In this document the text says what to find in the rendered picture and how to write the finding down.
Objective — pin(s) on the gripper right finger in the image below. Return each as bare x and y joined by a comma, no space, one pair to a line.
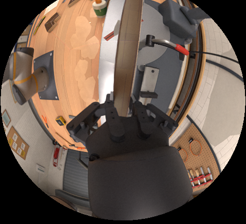
153,118

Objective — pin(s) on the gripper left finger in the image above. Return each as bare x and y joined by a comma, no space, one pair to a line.
90,118

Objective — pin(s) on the pale basswood moulding blank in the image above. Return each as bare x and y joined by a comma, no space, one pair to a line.
127,54

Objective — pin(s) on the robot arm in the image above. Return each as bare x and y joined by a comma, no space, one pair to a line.
23,74

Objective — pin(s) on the silver flip stop plate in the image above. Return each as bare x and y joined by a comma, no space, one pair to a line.
150,79

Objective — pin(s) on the grey mitre saw body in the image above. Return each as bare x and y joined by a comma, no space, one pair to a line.
153,54

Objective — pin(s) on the dark grey saw motor head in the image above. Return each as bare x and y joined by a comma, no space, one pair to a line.
182,18

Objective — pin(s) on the yellow tape measure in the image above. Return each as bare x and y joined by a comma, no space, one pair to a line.
61,120

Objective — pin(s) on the red fire extinguisher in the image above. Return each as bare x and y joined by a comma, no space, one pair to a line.
56,154

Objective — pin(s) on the grey roller door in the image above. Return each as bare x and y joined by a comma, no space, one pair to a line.
76,172

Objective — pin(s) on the brown pegboard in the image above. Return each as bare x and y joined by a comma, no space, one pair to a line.
196,160

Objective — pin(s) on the red-tipped grey lever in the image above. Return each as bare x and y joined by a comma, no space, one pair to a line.
171,45

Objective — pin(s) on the cork notice board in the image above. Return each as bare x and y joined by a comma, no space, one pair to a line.
17,145

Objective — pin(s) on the framed green picture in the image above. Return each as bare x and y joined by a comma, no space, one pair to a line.
6,118

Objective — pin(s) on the red black angle pointer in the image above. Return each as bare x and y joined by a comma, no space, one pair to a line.
109,35

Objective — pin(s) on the brown wooden box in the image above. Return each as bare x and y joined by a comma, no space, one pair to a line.
52,22

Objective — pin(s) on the yellow black ruler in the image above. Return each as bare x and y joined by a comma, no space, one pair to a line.
39,25

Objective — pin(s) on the white green glue bottle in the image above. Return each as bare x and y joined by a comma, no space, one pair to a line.
100,6

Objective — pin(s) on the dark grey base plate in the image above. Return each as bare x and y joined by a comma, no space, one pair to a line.
46,76

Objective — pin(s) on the white wall sign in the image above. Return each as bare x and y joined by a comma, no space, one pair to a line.
40,168

